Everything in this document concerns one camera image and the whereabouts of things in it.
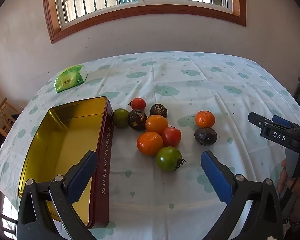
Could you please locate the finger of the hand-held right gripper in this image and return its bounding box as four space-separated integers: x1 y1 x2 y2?
248 112 273 130
272 115 300 130

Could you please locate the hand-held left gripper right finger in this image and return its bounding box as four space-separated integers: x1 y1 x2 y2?
201 150 283 240

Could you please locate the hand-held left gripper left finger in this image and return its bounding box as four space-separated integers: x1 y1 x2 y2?
16 150 99 240

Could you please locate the wrinkled dark passion fruit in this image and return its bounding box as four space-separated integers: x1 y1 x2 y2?
194 127 218 146

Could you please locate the maroon and gold tin box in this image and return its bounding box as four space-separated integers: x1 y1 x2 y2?
17 96 115 229

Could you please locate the large green tomato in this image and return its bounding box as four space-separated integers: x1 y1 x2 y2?
156 146 186 173

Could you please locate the orange tangerine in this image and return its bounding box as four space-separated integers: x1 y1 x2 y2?
137 131 164 156
195 110 215 128

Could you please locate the red tomato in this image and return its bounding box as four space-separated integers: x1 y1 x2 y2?
130 97 146 111
161 127 182 148

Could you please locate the small green tomato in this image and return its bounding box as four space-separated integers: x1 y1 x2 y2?
112 108 130 128

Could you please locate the orange tomato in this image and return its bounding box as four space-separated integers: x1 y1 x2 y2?
145 115 169 135

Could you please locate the cracked dark passion fruit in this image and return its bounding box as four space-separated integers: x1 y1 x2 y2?
150 104 168 119
127 109 148 131

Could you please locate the white cloud print tablecloth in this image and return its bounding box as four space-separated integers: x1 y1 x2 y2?
0 52 300 240

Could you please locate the green tissue pack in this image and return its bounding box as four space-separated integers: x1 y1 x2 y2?
54 65 88 93

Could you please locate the light wooden stool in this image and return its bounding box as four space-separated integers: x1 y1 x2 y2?
0 97 20 138

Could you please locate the wooden framed barred window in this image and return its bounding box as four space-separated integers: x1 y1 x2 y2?
42 0 247 44

